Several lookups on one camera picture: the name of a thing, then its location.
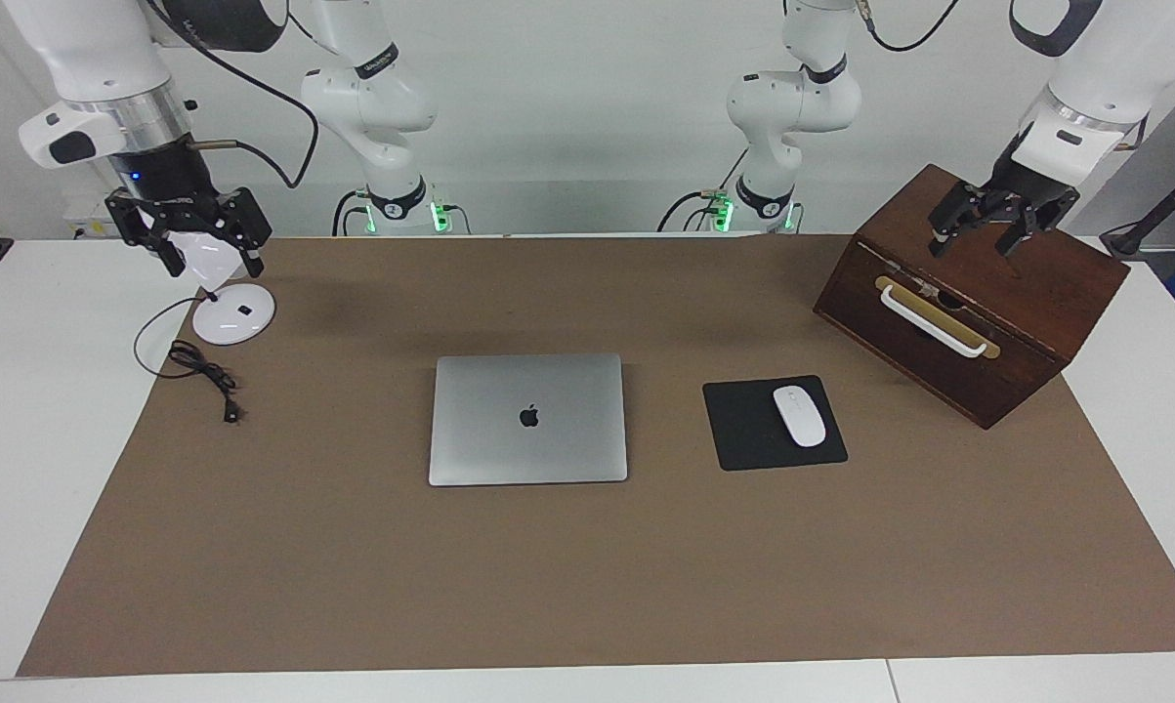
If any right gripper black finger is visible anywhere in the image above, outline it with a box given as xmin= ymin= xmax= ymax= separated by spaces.
xmin=217 ymin=186 xmax=274 ymax=280
xmin=105 ymin=189 xmax=189 ymax=280

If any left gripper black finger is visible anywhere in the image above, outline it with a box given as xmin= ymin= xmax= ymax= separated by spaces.
xmin=928 ymin=180 xmax=987 ymax=261
xmin=996 ymin=199 xmax=1068 ymax=261

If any silver laptop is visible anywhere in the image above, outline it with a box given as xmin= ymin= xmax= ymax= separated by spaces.
xmin=428 ymin=353 xmax=629 ymax=487

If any dark wooden box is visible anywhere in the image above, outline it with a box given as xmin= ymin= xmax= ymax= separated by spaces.
xmin=813 ymin=163 xmax=1131 ymax=431

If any white desk lamp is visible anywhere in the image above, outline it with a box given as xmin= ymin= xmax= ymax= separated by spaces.
xmin=172 ymin=229 xmax=277 ymax=346

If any black tripod leg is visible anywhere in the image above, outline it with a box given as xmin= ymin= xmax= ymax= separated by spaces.
xmin=1100 ymin=151 xmax=1175 ymax=260

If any white computer mouse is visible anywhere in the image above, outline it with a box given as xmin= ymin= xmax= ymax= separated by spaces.
xmin=773 ymin=386 xmax=828 ymax=448

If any black mouse pad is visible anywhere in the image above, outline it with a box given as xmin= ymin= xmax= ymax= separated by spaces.
xmin=702 ymin=375 xmax=849 ymax=472

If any brown table mat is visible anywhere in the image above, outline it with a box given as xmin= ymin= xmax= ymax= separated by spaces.
xmin=16 ymin=234 xmax=1175 ymax=678

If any white wall power strip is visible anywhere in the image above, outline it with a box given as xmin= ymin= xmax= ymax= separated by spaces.
xmin=63 ymin=193 xmax=121 ymax=240

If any black base cable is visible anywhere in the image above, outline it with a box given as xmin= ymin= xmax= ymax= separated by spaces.
xmin=331 ymin=188 xmax=369 ymax=236
xmin=656 ymin=146 xmax=749 ymax=235

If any white box handle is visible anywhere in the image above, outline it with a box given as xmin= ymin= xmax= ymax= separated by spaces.
xmin=880 ymin=283 xmax=988 ymax=359

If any brass handle plate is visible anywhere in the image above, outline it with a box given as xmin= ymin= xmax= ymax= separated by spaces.
xmin=875 ymin=275 xmax=1001 ymax=360

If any black lamp power cable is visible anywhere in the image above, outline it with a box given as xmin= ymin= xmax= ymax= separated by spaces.
xmin=134 ymin=293 xmax=246 ymax=426

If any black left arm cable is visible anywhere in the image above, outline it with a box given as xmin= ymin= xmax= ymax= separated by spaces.
xmin=859 ymin=0 xmax=961 ymax=53

